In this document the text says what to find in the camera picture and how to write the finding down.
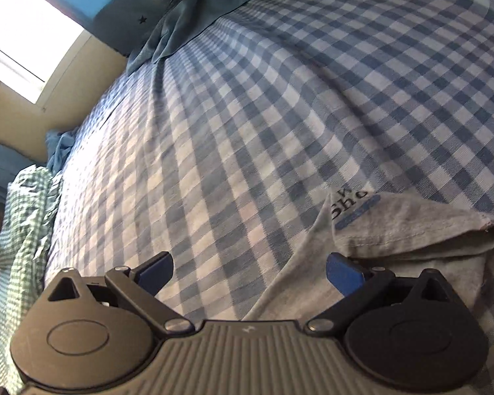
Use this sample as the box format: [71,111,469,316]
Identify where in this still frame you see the grey printed pants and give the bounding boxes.
[246,188,494,323]

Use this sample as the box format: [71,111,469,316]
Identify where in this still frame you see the green white checked pillow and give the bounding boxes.
[0,165,62,394]

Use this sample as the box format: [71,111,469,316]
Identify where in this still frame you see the small blue cloth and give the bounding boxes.
[45,127,79,175]

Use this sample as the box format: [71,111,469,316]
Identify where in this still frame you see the blue white checked bedsheet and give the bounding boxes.
[45,0,494,394]

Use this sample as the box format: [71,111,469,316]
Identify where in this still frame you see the white window frame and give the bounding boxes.
[0,0,91,104]

